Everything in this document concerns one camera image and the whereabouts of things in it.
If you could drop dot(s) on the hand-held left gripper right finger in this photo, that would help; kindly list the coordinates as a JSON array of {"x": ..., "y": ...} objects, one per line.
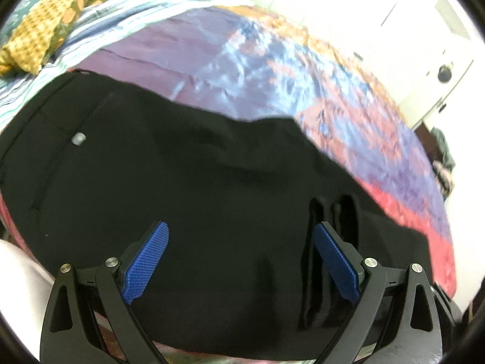
[{"x": 337, "y": 263}]

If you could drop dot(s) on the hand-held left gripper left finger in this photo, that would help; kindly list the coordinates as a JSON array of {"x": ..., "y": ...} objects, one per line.
[{"x": 146, "y": 263}]

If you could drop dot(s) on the black pants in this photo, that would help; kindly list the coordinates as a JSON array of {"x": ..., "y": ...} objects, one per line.
[{"x": 189, "y": 178}]

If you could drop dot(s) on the dark brown nightstand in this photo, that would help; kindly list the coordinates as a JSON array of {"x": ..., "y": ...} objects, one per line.
[{"x": 424, "y": 136}]

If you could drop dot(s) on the grey cloth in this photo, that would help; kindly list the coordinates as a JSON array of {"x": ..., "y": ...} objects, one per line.
[{"x": 442, "y": 146}]

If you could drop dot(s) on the colourful floral satin quilt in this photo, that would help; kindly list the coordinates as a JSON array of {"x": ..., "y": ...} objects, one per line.
[{"x": 265, "y": 76}]

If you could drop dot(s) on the black round door hanging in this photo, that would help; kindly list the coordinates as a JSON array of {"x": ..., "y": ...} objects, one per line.
[{"x": 445, "y": 72}]

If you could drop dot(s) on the light blue striped sheet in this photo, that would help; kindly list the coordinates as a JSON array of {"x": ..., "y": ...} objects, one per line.
[{"x": 113, "y": 19}]

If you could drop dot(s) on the white door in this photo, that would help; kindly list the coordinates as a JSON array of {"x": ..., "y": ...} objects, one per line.
[{"x": 452, "y": 34}]

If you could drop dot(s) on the yellow orange floral cloth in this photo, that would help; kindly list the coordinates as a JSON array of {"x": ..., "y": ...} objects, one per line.
[{"x": 34, "y": 32}]

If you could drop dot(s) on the white wardrobe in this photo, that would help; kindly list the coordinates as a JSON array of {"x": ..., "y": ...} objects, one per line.
[{"x": 360, "y": 7}]

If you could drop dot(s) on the blue floral pillow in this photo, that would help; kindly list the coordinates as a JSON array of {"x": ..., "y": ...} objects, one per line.
[{"x": 25, "y": 0}]

